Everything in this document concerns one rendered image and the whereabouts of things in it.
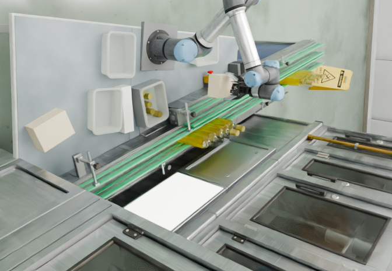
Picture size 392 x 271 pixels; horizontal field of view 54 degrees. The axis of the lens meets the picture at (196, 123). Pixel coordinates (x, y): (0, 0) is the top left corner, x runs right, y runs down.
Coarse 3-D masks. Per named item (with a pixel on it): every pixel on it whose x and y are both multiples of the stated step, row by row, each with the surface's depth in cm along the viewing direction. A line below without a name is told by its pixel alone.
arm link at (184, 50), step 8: (168, 40) 202; (176, 40) 199; (184, 40) 196; (192, 40) 202; (168, 48) 200; (176, 48) 196; (184, 48) 195; (192, 48) 199; (168, 56) 202; (176, 56) 198; (184, 56) 197; (192, 56) 200
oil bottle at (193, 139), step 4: (188, 136) 212; (192, 136) 211; (196, 136) 211; (200, 136) 210; (204, 136) 210; (180, 140) 218; (184, 140) 216; (188, 140) 213; (192, 140) 211; (196, 140) 209; (200, 140) 207; (204, 140) 206; (208, 140) 207; (192, 144) 212; (196, 144) 210; (200, 144) 208; (204, 144) 207
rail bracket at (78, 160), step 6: (72, 156) 172; (78, 156) 173; (78, 162) 172; (84, 162) 170; (90, 162) 166; (96, 162) 165; (78, 168) 175; (84, 168) 177; (90, 168) 168; (96, 168) 164; (72, 174) 179; (78, 174) 175; (84, 174) 178; (96, 180) 171
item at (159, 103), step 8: (144, 88) 199; (152, 88) 213; (160, 88) 211; (160, 96) 214; (144, 104) 201; (152, 104) 215; (160, 104) 216; (144, 112) 202; (168, 112) 216; (152, 120) 213; (160, 120) 212
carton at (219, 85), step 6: (210, 78) 204; (216, 78) 201; (222, 78) 202; (228, 78) 206; (210, 84) 205; (216, 84) 202; (222, 84) 202; (228, 84) 206; (210, 90) 205; (216, 90) 202; (222, 90) 203; (228, 90) 207; (210, 96) 205; (216, 96) 203; (222, 96) 204
